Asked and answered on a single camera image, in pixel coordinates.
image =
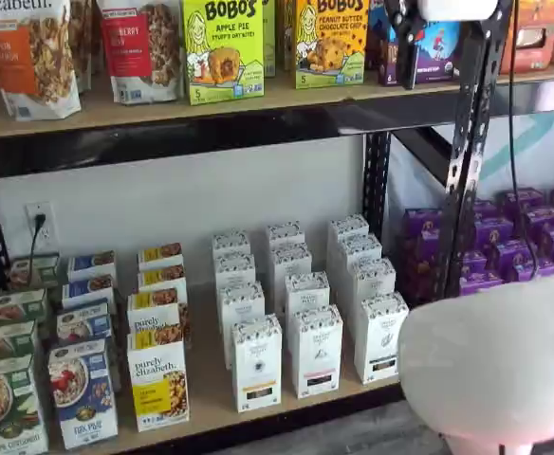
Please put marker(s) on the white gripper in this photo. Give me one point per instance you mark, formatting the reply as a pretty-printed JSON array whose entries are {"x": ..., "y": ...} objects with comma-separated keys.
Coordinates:
[{"x": 457, "y": 7}]

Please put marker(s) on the white box green strip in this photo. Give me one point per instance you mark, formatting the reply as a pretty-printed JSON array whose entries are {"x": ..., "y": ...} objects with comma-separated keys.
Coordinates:
[
  {"x": 348, "y": 226},
  {"x": 381, "y": 341},
  {"x": 360, "y": 246},
  {"x": 372, "y": 277}
]

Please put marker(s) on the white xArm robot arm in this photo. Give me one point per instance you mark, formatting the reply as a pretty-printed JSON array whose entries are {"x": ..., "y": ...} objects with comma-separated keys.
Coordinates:
[{"x": 485, "y": 355}]

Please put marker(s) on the blue Z Bar box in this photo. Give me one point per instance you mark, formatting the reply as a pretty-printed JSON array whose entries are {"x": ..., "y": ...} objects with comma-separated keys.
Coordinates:
[
  {"x": 436, "y": 47},
  {"x": 375, "y": 33}
]

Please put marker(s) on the yellow Bobo's peanut butter box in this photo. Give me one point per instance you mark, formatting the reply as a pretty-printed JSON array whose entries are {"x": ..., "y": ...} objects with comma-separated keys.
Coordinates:
[
  {"x": 290, "y": 33},
  {"x": 331, "y": 42}
]

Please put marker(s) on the orange Annie's box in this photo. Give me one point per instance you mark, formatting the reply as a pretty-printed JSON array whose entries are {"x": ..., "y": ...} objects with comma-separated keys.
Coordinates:
[{"x": 533, "y": 38}]

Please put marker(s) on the green Bobo's apple pie box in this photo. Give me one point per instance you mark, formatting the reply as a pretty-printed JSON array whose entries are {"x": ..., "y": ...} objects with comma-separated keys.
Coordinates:
[
  {"x": 222, "y": 52},
  {"x": 269, "y": 38}
]

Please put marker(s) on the wooden shelf board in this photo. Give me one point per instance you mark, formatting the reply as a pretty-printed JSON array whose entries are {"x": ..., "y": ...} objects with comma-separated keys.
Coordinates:
[
  {"x": 206, "y": 332},
  {"x": 116, "y": 114},
  {"x": 542, "y": 76}
]

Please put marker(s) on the white box pink strip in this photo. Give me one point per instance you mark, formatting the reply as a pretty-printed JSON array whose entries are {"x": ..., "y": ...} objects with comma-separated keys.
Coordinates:
[
  {"x": 317, "y": 351},
  {"x": 284, "y": 232},
  {"x": 307, "y": 291},
  {"x": 291, "y": 260}
]

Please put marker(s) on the white box yellow strip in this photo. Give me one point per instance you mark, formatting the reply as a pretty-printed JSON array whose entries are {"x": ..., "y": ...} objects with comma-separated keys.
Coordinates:
[
  {"x": 257, "y": 365},
  {"x": 234, "y": 270},
  {"x": 239, "y": 303},
  {"x": 231, "y": 242}
]

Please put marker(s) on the yellow purely elizabeth box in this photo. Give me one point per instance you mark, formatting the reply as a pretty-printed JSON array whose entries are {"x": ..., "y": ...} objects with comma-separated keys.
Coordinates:
[
  {"x": 163, "y": 279},
  {"x": 158, "y": 379},
  {"x": 160, "y": 256},
  {"x": 153, "y": 313}
]

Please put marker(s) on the blue oatmeal box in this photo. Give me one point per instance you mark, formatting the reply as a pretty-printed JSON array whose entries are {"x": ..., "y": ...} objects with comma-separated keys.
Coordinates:
[
  {"x": 85, "y": 322},
  {"x": 87, "y": 289},
  {"x": 82, "y": 393},
  {"x": 92, "y": 265}
]

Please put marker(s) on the green oatmeal box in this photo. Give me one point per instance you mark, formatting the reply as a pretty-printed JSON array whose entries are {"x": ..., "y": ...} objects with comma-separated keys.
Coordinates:
[
  {"x": 44, "y": 272},
  {"x": 21, "y": 308},
  {"x": 6, "y": 341},
  {"x": 6, "y": 407}
]

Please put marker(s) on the black metal shelving rack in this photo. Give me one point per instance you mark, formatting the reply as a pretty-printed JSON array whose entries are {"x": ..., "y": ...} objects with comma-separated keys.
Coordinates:
[
  {"x": 542, "y": 99},
  {"x": 163, "y": 142}
]

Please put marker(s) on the white sheet with teal stripe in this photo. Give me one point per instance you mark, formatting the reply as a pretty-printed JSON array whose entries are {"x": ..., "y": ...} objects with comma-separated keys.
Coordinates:
[{"x": 542, "y": 180}]

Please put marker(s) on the red purely elizabeth granola bag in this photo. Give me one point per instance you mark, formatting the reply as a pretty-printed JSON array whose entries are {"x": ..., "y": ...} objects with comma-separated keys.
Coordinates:
[{"x": 144, "y": 52}]

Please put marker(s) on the orange purely elizabeth granola bag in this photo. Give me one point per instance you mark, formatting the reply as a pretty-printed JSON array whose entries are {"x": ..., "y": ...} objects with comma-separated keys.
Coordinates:
[
  {"x": 25, "y": 57},
  {"x": 85, "y": 42}
]

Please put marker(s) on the white wall outlet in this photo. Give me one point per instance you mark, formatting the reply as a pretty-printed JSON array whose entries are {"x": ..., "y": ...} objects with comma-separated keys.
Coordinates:
[{"x": 44, "y": 237}]

